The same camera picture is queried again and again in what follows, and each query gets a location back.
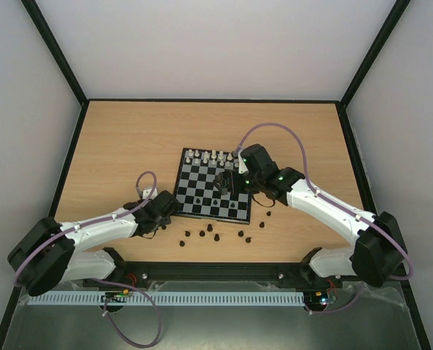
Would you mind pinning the black cage frame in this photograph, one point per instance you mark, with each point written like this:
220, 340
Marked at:
363, 185

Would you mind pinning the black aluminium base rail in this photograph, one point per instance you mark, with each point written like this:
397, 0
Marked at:
298, 275

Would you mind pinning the black and silver chessboard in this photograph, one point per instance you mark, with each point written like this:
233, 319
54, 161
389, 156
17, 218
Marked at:
196, 182

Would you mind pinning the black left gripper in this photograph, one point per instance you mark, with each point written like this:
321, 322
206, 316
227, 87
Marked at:
165, 220

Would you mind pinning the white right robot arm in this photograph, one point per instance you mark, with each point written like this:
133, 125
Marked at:
373, 255

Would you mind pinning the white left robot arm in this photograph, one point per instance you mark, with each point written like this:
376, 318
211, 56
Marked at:
53, 252

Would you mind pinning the light blue slotted cable duct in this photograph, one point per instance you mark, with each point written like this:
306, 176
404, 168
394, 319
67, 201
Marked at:
93, 298

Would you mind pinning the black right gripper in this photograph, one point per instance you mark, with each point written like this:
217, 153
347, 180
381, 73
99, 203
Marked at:
227, 182

